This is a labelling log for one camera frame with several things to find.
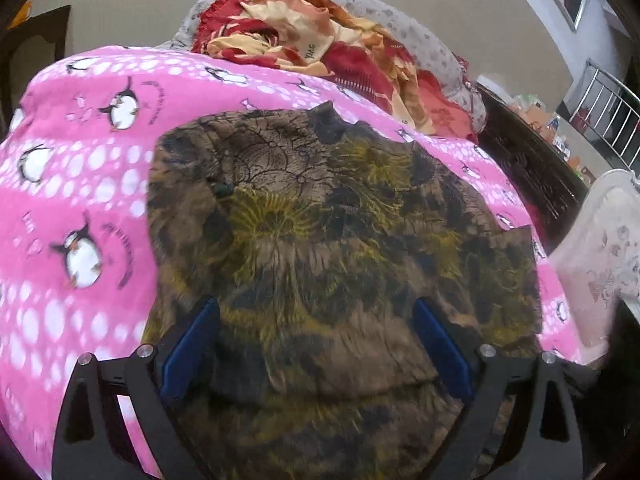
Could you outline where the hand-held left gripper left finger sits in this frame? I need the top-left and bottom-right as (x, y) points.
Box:
(52, 296), (221, 480)

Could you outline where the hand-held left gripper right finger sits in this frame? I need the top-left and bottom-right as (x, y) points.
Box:
(414, 297), (588, 480)

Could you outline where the brown floral garment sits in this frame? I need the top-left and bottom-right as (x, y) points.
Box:
(140, 101), (546, 480)

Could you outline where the dark wooden headboard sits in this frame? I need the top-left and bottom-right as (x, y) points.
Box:
(472, 82), (591, 256)

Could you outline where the pink penguin print blanket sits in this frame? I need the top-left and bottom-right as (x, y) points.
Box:
(0, 45), (586, 480)

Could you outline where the pile of colourful packets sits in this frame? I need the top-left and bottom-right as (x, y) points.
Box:
(510, 92), (596, 181)

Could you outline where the grey floral pillow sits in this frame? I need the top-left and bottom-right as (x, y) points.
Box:
(160, 0), (488, 133)

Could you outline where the red orange floral blanket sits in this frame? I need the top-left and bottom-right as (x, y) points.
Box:
(192, 0), (481, 141)

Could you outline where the metal railing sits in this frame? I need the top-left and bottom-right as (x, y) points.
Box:
(570, 58), (640, 171)

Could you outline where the dark carved wooden furniture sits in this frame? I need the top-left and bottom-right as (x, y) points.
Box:
(0, 5), (71, 106)

